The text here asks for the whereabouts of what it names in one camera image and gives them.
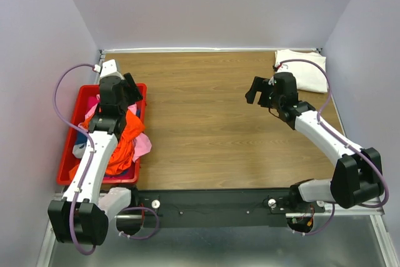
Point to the orange t shirt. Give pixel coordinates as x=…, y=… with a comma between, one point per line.
x=122, y=157

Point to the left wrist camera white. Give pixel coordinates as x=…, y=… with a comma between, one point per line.
x=110, y=68

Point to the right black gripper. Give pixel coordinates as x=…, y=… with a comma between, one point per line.
x=260, y=84

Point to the folded white t shirt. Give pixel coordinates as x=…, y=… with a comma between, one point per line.
x=308, y=77

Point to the navy blue printed t shirt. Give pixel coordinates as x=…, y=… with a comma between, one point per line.
x=79, y=146

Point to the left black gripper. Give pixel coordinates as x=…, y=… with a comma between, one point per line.
x=134, y=91

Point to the pink t shirt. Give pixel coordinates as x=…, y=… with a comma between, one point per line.
x=142, y=144

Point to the magenta t shirt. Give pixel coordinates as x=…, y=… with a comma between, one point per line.
x=92, y=102

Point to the red plastic bin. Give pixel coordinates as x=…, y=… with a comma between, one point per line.
x=69, y=164

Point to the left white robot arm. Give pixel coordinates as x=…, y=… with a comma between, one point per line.
x=81, y=216

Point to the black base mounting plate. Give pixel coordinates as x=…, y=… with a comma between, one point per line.
x=206, y=208

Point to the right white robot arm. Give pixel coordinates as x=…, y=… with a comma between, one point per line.
x=357, y=170

